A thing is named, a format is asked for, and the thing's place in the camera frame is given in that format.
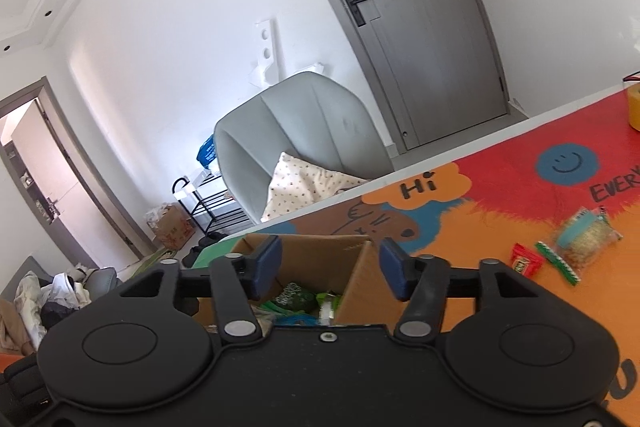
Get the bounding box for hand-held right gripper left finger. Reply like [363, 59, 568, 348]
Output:
[117, 234, 283, 345]

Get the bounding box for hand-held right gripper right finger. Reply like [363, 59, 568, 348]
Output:
[378, 238, 543, 343]

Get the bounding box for brown cardboard box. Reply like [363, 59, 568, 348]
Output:
[192, 233, 396, 333]

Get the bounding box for blue green snack packet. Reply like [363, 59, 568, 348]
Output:
[277, 313, 318, 328]

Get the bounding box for bright green snack packet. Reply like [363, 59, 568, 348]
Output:
[315, 289, 346, 324]

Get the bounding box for dark green snack packet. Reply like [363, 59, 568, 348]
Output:
[274, 283, 318, 313]

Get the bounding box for black shoes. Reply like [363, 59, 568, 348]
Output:
[182, 232, 226, 268]

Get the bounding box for black metal rack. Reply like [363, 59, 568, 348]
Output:
[172, 171, 256, 235]

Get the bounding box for dotted white cushion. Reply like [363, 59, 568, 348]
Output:
[261, 152, 371, 224]

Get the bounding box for pile of clothes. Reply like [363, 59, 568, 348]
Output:
[15, 272, 93, 348]

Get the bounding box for printed cardboard box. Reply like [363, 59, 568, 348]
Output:
[147, 204, 196, 250]

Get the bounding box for colourful printed table mat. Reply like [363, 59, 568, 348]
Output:
[200, 89, 640, 427]

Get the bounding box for blue plastic bag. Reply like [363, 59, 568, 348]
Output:
[196, 133, 221, 170]

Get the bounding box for small red snack packet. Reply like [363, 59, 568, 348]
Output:
[510, 243, 545, 278]

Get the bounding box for grey sofa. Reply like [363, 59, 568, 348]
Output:
[0, 257, 121, 358]

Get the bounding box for grey chair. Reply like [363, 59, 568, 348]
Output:
[214, 72, 396, 225]

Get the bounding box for green striped snack stick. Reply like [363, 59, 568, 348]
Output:
[535, 241, 582, 288]

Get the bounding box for round cake snack packet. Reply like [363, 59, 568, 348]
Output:
[552, 207, 623, 268]

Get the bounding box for grey door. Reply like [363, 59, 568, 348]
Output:
[280, 0, 511, 152]

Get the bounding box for pale interior door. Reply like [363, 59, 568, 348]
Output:
[0, 99, 101, 270]

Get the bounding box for yellow tape roll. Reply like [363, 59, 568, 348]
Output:
[627, 87, 640, 130]

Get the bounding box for black door handle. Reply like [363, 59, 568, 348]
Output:
[341, 0, 379, 26]

